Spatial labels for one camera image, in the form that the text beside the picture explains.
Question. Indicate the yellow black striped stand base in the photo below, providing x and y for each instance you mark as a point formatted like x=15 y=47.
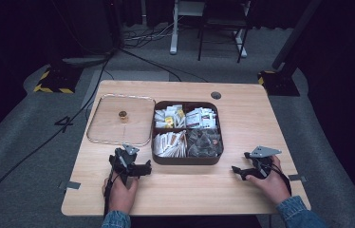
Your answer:
x=57 y=79
x=278 y=83

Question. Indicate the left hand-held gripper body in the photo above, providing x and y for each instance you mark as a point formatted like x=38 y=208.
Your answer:
x=122 y=163

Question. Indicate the dark brown compartment box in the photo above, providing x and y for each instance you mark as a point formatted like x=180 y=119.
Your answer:
x=185 y=161

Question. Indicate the pile of grey tea bags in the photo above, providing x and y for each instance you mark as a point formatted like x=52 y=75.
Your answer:
x=204 y=143

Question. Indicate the person's right hand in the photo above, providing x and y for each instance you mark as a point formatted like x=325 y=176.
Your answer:
x=272 y=185

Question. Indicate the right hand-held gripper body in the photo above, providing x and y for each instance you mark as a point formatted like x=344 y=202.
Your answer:
x=262 y=163

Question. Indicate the grey round table grommet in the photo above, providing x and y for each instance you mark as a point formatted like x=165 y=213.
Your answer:
x=216 y=95

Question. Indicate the clear lid with gold knob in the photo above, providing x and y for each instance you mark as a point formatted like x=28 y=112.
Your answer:
x=121 y=118

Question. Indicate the pile of white yellow packets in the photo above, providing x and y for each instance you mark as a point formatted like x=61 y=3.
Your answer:
x=170 y=117

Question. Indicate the dark slanted stand pole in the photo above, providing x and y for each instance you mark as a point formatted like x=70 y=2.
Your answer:
x=295 y=31

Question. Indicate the black metal chair frame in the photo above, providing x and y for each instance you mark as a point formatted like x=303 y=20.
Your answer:
x=223 y=22

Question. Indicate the grey tape strip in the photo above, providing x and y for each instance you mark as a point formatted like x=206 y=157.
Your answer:
x=297 y=178
x=73 y=185

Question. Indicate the pile of white brown stick packets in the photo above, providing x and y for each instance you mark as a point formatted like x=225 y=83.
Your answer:
x=170 y=145

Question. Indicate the person's left hand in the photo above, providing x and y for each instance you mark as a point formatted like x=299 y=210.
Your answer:
x=121 y=195

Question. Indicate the pile of white red-label packets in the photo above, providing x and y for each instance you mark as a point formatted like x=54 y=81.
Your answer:
x=201 y=117

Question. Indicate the white desk leg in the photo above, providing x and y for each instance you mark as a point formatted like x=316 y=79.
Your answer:
x=241 y=44
x=174 y=31

